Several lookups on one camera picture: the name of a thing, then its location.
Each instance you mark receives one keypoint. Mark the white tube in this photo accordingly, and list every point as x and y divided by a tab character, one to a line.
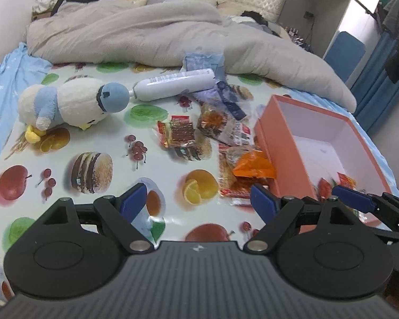
173	84

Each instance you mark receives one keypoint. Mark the dark clothing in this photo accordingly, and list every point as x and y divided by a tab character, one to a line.
256	18

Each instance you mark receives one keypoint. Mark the orange cardboard box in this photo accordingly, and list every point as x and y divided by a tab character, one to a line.
286	133

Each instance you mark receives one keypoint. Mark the brown packet with white label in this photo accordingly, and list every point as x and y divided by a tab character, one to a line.
219	123

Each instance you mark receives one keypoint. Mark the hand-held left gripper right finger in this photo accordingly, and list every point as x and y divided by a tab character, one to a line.
262	202

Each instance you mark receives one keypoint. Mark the clear packet with brown contents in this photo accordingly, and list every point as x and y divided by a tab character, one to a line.
193	151

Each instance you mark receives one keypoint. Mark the grey blanket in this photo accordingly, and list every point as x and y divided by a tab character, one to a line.
153	33

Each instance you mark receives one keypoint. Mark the plush penguin toy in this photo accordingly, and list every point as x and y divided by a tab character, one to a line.
76	103

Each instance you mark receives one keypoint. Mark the red-orange snack packet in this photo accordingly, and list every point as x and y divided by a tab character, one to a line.
326	187

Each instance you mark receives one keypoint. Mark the light blue plastic bag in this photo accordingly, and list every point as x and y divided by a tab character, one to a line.
202	61

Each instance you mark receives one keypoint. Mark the blue curtain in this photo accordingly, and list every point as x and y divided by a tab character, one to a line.
375	89

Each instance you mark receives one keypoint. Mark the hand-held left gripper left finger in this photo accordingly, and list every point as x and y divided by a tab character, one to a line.
133	202

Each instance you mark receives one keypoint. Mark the red foil snack packet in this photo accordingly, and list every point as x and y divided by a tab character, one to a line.
347	181

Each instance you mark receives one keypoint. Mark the cluttered small items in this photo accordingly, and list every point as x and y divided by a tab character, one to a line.
296	38

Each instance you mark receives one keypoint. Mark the fruit printed mat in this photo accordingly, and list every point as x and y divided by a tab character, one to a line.
103	133

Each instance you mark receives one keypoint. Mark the dark blue clear wrapper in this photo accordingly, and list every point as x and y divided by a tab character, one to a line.
231	99

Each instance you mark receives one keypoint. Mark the blue padded board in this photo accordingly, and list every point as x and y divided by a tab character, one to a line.
345	53

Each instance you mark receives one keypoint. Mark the orange snack packet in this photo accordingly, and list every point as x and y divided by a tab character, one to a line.
252	166

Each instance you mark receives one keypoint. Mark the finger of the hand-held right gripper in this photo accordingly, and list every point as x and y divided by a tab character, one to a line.
352	198

